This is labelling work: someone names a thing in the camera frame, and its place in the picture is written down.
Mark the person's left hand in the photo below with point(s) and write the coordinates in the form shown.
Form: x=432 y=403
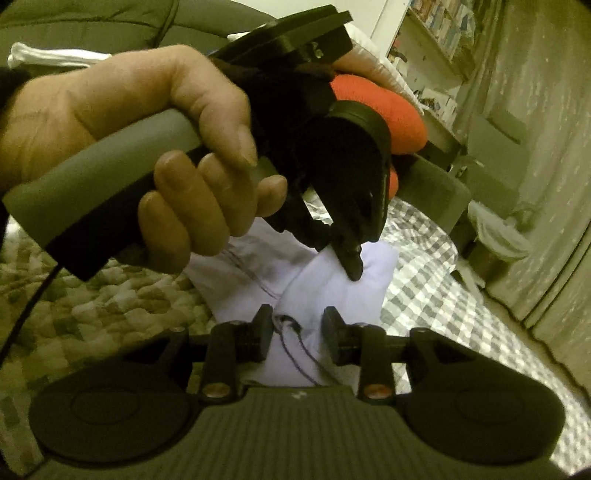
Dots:
x=115 y=92

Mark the white bookshelf with books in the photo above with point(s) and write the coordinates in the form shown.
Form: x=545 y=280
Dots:
x=429 y=41

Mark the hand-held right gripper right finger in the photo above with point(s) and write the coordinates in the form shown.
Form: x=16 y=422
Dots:
x=332 y=332

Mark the orange plush pillow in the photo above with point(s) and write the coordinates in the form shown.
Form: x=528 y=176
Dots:
x=397 y=120

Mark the grey white checked blanket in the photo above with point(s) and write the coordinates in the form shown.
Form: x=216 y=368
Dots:
x=115 y=300

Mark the white pillow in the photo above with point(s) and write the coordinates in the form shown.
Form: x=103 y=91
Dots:
x=369 y=64

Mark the star print curtain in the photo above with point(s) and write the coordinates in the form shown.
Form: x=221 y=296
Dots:
x=545 y=115
x=570 y=314

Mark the stack of folded clothes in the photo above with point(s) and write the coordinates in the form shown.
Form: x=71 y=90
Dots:
x=51 y=55

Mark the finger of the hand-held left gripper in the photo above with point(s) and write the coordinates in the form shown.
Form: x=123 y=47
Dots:
x=304 y=226
x=353 y=265

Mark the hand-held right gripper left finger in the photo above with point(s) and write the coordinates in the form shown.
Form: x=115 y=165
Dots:
x=265 y=332

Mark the white office chair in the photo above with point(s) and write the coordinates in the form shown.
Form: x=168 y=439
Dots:
x=498 y=230

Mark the lavender pants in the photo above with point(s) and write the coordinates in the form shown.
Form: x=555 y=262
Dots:
x=332 y=286

